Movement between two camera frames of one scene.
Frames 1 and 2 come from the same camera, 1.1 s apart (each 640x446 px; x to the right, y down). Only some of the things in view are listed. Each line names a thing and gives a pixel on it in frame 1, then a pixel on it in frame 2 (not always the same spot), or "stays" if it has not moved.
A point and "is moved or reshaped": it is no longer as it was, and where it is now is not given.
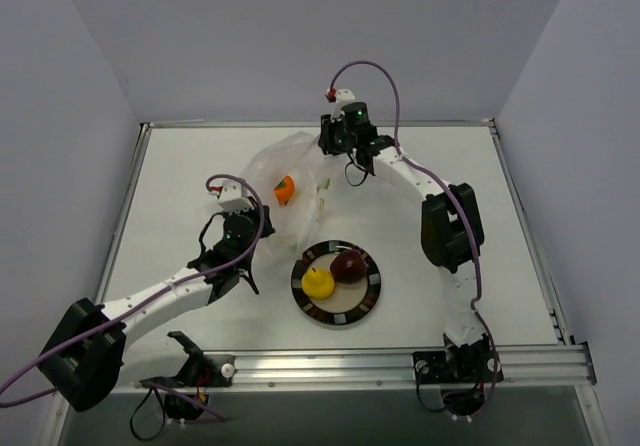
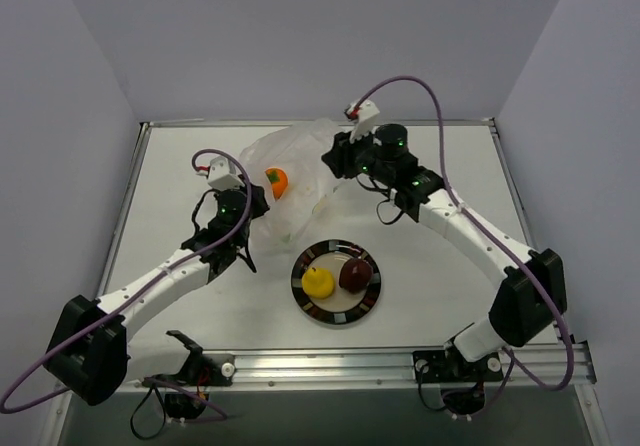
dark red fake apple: (349, 266) is moved or reshaped
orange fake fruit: (285, 190) -> (278, 180)
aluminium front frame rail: (522, 365) stays
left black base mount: (200, 372) stays
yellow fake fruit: (318, 283) stays
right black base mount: (463, 371) stays
